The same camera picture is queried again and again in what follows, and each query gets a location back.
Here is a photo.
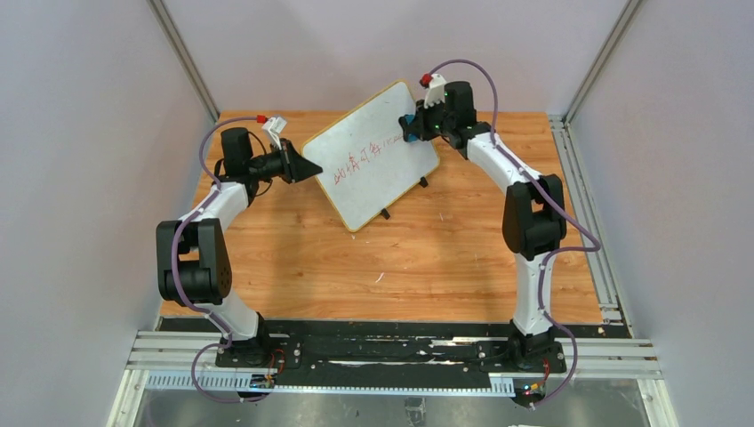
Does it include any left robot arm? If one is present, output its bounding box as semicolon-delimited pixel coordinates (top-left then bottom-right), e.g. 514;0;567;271
156;127;323;357

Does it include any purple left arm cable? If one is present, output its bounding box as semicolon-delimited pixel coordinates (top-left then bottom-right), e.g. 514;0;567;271
171;115;278;405

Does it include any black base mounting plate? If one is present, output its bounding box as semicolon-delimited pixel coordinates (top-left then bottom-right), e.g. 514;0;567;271
158;317;632;391

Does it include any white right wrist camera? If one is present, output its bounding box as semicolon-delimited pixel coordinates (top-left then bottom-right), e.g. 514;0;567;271
420;73;446;109

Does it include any aluminium side rail right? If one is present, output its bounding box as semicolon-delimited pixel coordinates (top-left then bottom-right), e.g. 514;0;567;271
548;115;634;337

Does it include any aluminium corner post right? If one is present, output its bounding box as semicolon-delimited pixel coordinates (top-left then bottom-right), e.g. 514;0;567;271
562;0;645;126

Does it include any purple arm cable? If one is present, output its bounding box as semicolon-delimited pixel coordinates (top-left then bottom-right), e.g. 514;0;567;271
419;59;602;409
171;115;278;405

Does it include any aluminium corner post left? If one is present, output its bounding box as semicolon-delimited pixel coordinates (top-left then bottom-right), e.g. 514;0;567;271
147;0;221;121

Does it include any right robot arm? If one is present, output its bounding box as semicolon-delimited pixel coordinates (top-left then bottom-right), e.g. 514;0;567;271
399;74;567;358

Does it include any yellow framed whiteboard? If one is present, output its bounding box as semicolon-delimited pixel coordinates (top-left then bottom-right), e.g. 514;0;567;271
301;80;440;232

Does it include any aluminium corner post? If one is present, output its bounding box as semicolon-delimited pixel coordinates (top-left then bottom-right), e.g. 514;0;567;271
562;0;645;126
147;0;221;121

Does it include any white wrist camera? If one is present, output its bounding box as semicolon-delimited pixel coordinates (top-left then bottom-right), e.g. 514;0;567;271
261;116;287;150
420;73;446;109

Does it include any blue black whiteboard eraser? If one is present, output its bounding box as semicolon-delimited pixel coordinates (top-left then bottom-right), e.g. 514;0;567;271
398;114;419;142

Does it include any aluminium frame rail front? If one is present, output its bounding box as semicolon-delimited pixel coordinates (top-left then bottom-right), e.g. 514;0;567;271
108;318;678;426

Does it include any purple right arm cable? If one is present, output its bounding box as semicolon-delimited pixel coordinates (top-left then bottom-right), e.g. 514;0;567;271
419;59;602;409

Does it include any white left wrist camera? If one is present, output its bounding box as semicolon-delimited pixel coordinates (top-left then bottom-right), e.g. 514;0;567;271
261;116;287;150

